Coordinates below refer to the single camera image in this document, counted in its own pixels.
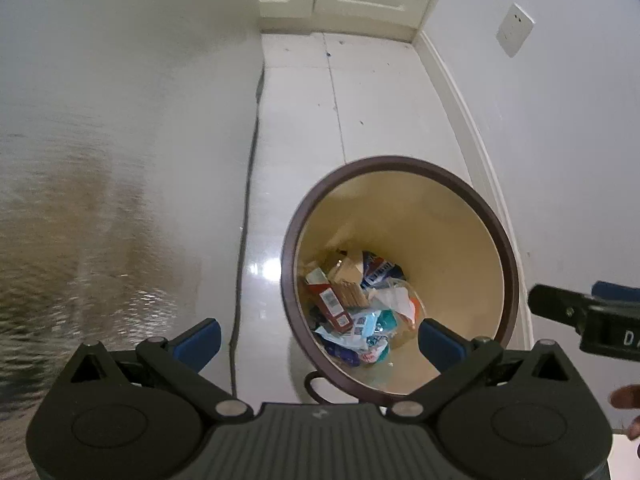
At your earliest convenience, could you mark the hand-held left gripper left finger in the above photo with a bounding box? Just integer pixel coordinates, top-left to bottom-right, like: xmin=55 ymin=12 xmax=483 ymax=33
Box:
xmin=47 ymin=318 xmax=253 ymax=420

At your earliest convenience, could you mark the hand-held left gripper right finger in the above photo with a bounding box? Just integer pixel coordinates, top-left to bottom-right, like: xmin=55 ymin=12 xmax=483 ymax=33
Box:
xmin=386 ymin=319 xmax=591 ymax=417

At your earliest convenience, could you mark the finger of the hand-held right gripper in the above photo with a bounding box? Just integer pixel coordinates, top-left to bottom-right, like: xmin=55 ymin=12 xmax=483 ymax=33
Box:
xmin=529 ymin=285 xmax=593 ymax=333
xmin=592 ymin=281 xmax=640 ymax=305

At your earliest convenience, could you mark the white plastic bag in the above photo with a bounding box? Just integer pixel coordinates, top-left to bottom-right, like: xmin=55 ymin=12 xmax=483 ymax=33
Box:
xmin=372 ymin=280 xmax=427 ymax=347

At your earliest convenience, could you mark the brown cardboard piece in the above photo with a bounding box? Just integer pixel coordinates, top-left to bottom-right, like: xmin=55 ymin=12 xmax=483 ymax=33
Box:
xmin=327 ymin=250 xmax=375 ymax=309

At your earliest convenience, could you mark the brown rimmed beige trash bin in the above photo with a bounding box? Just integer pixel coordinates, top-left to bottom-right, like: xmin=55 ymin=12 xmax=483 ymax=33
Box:
xmin=280 ymin=156 xmax=521 ymax=408

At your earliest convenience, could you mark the person's right hand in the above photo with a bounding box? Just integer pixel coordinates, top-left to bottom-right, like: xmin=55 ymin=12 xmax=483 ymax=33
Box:
xmin=609 ymin=385 xmax=640 ymax=441

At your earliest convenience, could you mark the light blue packet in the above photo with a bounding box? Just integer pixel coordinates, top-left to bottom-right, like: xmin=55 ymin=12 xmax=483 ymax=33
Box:
xmin=350 ymin=310 xmax=382 ymax=342

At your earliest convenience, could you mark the blue white packet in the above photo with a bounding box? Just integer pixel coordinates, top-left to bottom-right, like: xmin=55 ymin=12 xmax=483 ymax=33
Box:
xmin=317 ymin=330 xmax=392 ymax=369

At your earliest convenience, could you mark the red cardboard box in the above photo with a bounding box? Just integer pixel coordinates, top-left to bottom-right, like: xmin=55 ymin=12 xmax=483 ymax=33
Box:
xmin=304 ymin=267 xmax=352 ymax=335

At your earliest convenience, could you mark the white baseboard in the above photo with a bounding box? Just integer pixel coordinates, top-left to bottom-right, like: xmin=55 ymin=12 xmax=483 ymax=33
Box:
xmin=415 ymin=30 xmax=533 ymax=336

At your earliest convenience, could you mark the black cable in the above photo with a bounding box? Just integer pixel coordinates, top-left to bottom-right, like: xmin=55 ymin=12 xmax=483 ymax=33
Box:
xmin=227 ymin=72 xmax=266 ymax=396

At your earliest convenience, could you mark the white wall socket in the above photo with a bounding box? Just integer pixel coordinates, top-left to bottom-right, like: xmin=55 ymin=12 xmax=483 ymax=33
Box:
xmin=496 ymin=2 xmax=536 ymax=58

